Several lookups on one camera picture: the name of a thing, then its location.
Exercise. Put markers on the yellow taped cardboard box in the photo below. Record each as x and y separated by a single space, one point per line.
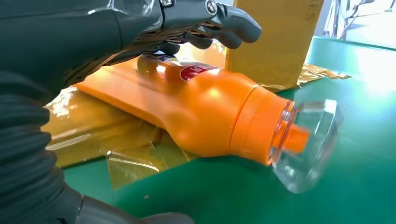
272 40

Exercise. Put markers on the yellow taped flat cardboard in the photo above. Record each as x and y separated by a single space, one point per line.
92 130

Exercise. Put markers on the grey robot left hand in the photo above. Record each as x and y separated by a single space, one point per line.
77 34

